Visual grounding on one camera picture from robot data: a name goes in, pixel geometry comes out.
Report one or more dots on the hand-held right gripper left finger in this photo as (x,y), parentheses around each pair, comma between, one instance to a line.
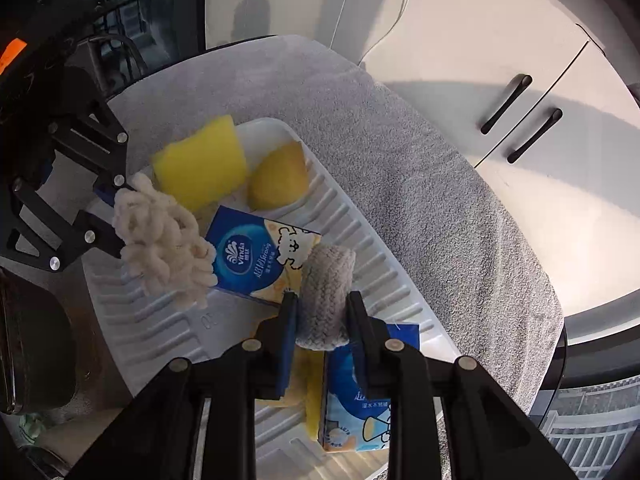
(287,345)

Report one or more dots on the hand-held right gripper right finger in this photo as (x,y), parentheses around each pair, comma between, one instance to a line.
(357,345)

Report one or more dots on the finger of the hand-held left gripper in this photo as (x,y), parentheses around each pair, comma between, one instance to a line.
(107,192)
(100,240)

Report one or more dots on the cream knotted chenille cloth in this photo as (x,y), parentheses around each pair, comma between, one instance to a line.
(155,240)

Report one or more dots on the blue tissue pack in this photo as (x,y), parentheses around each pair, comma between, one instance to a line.
(245,255)
(340,410)

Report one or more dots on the grey knit cloth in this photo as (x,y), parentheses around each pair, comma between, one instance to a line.
(325,285)

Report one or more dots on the white ribbed foam tray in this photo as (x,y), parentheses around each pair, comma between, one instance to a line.
(350,240)

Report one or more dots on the yellow oval sponge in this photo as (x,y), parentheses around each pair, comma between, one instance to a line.
(277,180)

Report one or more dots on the yellow rectangular sponge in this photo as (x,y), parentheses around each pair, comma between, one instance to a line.
(200,165)

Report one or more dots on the dark metal rack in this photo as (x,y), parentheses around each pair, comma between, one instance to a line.
(115,40)

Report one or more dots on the glass cup with green sleeve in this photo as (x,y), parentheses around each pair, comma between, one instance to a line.
(35,345)

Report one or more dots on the grey towel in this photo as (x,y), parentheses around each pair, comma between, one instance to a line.
(425,210)

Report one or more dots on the green floral cloth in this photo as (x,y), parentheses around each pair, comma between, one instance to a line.
(31,427)

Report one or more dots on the white cabinet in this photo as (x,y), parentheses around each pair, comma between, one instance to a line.
(475,35)

